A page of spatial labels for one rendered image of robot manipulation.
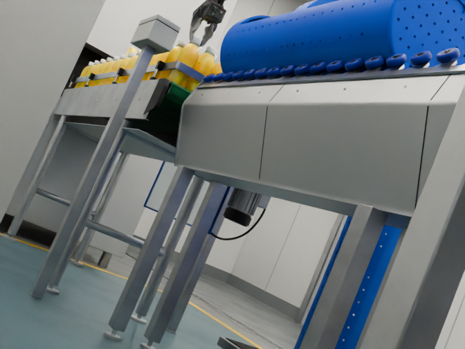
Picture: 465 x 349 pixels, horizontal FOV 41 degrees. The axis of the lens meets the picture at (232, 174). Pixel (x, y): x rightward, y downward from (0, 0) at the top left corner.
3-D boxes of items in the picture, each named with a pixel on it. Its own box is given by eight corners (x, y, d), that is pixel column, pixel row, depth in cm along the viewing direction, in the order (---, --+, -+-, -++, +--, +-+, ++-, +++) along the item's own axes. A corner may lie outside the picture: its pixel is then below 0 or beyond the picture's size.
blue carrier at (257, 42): (369, 43, 140) (427, -56, 145) (204, 66, 217) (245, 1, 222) (443, 117, 152) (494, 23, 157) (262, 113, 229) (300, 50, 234)
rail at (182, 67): (177, 68, 227) (180, 61, 227) (176, 68, 228) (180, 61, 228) (262, 117, 245) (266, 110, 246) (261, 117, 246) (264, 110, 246)
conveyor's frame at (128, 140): (57, 313, 212) (165, 75, 222) (-4, 229, 357) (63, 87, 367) (176, 351, 234) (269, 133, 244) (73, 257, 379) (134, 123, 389)
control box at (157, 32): (147, 38, 224) (158, 12, 225) (129, 43, 242) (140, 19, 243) (170, 52, 228) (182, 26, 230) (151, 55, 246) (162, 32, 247)
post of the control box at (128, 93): (30, 296, 222) (147, 44, 232) (29, 293, 225) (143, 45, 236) (41, 299, 224) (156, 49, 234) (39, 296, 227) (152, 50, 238)
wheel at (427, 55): (434, 48, 131) (437, 57, 132) (418, 49, 135) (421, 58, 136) (419, 57, 130) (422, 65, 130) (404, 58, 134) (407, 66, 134)
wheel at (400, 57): (409, 50, 138) (412, 59, 138) (395, 52, 142) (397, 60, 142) (394, 59, 136) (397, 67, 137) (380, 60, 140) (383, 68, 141)
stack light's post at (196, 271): (167, 332, 267) (267, 100, 279) (163, 329, 271) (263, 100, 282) (175, 334, 269) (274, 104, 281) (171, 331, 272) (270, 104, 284)
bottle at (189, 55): (177, 84, 227) (198, 39, 229) (162, 80, 231) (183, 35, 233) (187, 93, 233) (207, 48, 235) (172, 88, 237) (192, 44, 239)
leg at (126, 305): (106, 338, 207) (183, 165, 213) (101, 332, 212) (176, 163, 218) (121, 343, 209) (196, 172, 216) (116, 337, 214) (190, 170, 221)
